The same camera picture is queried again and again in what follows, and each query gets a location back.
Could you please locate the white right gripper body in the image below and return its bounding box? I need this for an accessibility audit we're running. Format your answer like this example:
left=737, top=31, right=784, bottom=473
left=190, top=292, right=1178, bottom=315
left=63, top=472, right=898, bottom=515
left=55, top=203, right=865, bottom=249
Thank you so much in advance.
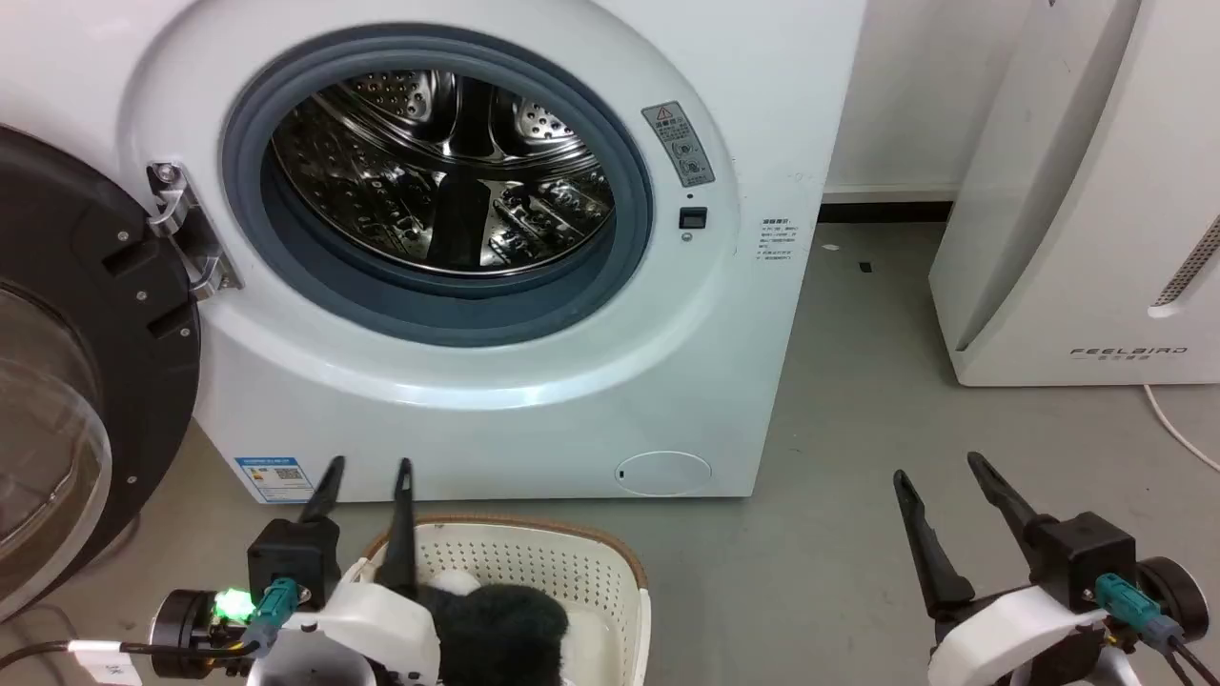
left=928, top=555, right=1210, bottom=686

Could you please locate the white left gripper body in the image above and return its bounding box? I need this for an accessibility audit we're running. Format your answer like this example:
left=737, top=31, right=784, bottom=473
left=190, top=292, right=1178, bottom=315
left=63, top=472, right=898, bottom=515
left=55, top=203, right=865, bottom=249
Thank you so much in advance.
left=151, top=557, right=441, bottom=686

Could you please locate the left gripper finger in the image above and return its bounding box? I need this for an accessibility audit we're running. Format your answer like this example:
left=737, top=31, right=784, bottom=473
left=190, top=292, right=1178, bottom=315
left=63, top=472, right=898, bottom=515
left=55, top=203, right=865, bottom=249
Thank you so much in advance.
left=300, top=455, right=346, bottom=524
left=378, top=458, right=418, bottom=600

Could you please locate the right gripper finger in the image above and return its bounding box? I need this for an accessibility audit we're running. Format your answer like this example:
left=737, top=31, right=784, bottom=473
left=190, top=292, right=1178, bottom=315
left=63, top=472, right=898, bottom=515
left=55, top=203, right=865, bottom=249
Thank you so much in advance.
left=966, top=452, right=1058, bottom=555
left=893, top=470, right=976, bottom=621

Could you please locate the stainless steel washing machine drum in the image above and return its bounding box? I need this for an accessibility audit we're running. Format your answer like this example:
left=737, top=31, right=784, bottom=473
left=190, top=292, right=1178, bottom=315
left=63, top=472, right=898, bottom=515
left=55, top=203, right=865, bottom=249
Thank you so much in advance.
left=271, top=69, right=617, bottom=278

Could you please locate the black round washer door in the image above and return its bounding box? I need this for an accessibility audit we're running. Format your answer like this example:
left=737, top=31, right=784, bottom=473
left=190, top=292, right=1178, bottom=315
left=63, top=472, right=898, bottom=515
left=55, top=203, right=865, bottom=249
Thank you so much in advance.
left=0, top=124, right=203, bottom=622

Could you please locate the blue white energy label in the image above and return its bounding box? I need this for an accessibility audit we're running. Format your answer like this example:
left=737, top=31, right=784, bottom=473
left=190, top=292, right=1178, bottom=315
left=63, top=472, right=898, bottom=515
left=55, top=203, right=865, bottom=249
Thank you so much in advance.
left=234, top=457, right=316, bottom=504

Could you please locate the black fuzzy garment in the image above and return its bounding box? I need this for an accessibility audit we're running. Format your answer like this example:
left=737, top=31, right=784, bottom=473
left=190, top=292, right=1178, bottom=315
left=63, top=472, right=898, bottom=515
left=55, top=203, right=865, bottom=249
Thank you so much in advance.
left=419, top=569, right=572, bottom=686

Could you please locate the white plastic laundry basket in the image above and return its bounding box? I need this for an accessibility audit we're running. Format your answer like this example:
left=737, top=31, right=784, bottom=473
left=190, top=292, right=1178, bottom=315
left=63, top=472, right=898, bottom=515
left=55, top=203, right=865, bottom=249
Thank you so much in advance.
left=357, top=514, right=653, bottom=686

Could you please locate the white front-load washing machine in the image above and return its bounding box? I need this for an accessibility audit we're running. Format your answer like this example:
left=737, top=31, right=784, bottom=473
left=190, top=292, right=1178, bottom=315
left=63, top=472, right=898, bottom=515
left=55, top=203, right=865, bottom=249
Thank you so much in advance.
left=0, top=0, right=868, bottom=504

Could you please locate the grey rubber door gasket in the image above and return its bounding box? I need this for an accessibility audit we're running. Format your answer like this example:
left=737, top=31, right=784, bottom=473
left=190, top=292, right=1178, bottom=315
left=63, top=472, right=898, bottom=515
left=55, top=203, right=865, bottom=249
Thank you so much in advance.
left=221, top=24, right=656, bottom=349

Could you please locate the round white filter cover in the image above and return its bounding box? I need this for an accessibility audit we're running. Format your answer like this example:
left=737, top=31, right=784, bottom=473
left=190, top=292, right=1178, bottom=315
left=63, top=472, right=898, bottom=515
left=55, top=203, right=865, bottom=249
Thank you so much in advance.
left=615, top=451, right=713, bottom=496

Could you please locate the white Feelbird appliance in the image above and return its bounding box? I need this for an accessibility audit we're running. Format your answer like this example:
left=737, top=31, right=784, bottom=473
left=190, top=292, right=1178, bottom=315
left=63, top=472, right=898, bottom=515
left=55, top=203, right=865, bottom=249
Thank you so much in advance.
left=929, top=0, right=1220, bottom=388

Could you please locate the silver metal door hinge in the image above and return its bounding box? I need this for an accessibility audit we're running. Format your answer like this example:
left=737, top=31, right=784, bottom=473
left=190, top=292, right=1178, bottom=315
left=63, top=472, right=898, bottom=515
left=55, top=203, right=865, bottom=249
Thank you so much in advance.
left=146, top=162, right=244, bottom=302

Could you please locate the grey warning sticker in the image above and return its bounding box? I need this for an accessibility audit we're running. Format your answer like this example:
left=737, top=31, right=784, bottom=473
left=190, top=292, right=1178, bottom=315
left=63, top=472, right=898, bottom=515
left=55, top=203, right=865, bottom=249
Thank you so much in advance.
left=640, top=100, right=716, bottom=189

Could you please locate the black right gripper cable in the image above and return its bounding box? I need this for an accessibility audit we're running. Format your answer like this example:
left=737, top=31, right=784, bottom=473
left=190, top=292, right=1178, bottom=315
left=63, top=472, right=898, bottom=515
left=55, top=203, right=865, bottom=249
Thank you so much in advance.
left=1094, top=574, right=1220, bottom=686

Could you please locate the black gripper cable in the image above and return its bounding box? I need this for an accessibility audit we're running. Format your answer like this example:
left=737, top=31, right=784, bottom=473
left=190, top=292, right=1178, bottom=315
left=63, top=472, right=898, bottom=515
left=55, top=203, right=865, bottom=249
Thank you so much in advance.
left=0, top=576, right=301, bottom=686
left=1094, top=574, right=1220, bottom=686

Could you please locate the thin white floor cable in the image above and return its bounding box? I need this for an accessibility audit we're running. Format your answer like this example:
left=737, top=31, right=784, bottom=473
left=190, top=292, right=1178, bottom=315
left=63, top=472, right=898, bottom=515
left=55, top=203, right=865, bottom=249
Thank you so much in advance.
left=1143, top=384, right=1220, bottom=475

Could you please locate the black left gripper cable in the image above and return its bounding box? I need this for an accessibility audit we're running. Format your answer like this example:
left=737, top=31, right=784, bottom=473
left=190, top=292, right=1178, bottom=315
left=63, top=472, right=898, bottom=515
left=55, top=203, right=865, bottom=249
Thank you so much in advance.
left=0, top=576, right=301, bottom=686

